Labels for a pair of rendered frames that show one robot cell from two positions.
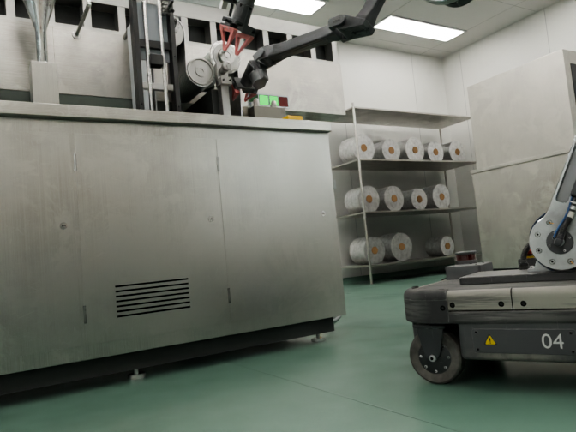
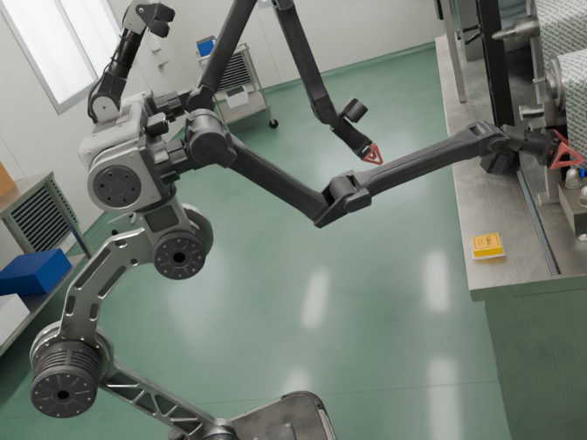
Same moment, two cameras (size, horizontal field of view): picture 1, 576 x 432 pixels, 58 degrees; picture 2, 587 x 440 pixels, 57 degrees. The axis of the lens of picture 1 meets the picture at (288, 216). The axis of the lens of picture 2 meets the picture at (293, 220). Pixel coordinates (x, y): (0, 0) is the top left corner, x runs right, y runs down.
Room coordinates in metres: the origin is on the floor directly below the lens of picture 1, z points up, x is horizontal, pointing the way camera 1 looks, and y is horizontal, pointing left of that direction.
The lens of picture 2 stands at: (2.75, -1.12, 1.78)
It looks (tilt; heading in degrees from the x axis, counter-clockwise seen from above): 27 degrees down; 142
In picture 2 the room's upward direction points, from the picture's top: 21 degrees counter-clockwise
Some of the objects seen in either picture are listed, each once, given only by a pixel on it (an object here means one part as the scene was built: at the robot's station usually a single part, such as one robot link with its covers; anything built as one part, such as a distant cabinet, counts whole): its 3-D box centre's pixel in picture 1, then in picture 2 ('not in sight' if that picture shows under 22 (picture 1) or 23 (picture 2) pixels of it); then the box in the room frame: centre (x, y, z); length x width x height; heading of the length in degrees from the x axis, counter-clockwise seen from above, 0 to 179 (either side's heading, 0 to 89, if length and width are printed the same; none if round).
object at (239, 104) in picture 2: not in sight; (233, 85); (-2.07, 2.48, 0.51); 0.91 x 0.58 x 1.02; 145
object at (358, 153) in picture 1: (410, 194); not in sight; (5.91, -1.40, 0.92); 1.83 x 0.53 x 1.85; 121
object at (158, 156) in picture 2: not in sight; (169, 161); (1.76, -0.61, 1.45); 0.09 x 0.08 x 0.12; 145
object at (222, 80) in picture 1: (225, 98); (544, 151); (2.17, 0.22, 1.05); 0.06 x 0.05 x 0.31; 31
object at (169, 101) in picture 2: not in sight; (168, 107); (1.34, -0.32, 1.45); 0.09 x 0.08 x 0.12; 145
